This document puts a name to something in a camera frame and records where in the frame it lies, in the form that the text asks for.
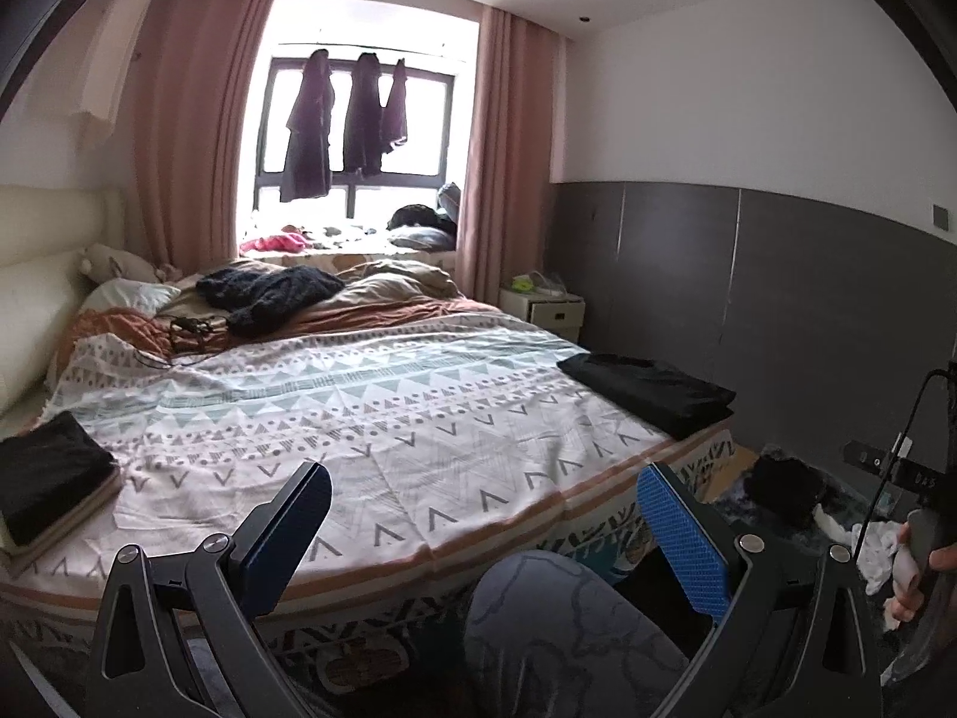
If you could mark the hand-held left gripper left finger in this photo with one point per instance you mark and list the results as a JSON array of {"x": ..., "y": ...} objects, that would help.
[{"x": 288, "y": 538}]

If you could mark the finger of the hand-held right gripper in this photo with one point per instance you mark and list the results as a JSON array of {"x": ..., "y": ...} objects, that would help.
[{"x": 867, "y": 455}]

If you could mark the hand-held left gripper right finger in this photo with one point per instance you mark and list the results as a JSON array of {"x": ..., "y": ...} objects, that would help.
[{"x": 684, "y": 546}]

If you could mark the black shirt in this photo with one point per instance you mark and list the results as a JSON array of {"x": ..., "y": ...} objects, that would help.
[{"x": 650, "y": 389}]

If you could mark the person's right hand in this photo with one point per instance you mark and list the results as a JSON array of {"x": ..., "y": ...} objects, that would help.
[{"x": 901, "y": 606}]

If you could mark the white cloth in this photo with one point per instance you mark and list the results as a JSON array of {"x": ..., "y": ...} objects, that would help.
[{"x": 882, "y": 546}]

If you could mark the dark cloth pile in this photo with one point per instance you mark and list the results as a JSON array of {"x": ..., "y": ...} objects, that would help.
[{"x": 785, "y": 486}]

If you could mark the person's right leg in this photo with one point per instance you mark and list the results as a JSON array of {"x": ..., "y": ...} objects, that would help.
[{"x": 568, "y": 636}]

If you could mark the bed with patterned sheet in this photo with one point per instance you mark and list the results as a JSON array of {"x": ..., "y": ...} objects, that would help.
[{"x": 374, "y": 419}]

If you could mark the folded beige garment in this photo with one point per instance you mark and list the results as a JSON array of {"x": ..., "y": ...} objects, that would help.
[{"x": 75, "y": 527}]

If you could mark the folded black garment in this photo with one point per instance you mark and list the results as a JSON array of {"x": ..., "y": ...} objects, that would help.
[{"x": 52, "y": 471}]

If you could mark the dark knit sweater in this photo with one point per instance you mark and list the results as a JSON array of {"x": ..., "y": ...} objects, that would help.
[{"x": 269, "y": 292}]

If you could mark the white nightstand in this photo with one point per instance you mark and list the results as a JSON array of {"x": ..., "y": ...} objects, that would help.
[{"x": 553, "y": 314}]

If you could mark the brown and beige duvet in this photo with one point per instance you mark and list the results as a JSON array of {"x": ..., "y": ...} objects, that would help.
[{"x": 389, "y": 292}]

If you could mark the white pillow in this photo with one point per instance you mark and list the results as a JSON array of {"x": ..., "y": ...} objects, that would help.
[{"x": 127, "y": 293}]

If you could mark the clear plastic bag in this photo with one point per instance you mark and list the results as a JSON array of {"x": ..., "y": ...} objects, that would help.
[{"x": 549, "y": 284}]

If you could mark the pink cloth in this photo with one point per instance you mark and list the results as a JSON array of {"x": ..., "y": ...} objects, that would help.
[{"x": 276, "y": 242}]

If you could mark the green packet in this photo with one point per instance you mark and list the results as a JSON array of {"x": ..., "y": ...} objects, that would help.
[{"x": 521, "y": 285}]

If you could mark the beige plush toy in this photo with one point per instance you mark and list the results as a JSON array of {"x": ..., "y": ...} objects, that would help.
[{"x": 119, "y": 262}]

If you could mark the grey pillow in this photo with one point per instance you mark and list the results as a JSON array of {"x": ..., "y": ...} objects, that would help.
[{"x": 422, "y": 238}]

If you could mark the black bag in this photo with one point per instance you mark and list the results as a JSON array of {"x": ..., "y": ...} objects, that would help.
[{"x": 415, "y": 215}]

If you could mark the cream padded headboard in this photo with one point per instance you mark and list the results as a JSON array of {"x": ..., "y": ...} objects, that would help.
[{"x": 30, "y": 292}]

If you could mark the grey cushion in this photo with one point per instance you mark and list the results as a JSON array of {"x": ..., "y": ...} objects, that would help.
[{"x": 448, "y": 198}]

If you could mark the long dark hanging coat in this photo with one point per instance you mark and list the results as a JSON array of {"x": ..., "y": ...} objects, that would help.
[{"x": 306, "y": 142}]

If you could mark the pink curtain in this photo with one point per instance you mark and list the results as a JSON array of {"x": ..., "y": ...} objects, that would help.
[
  {"x": 508, "y": 164},
  {"x": 194, "y": 142}
]

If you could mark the dark hanging jacket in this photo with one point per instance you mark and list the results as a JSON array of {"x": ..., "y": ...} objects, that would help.
[{"x": 363, "y": 120}]

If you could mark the small dark hanging garment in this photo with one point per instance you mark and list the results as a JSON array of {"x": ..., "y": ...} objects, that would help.
[{"x": 394, "y": 112}]

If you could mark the grey wall switch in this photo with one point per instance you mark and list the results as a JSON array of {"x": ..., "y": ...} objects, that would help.
[{"x": 940, "y": 217}]

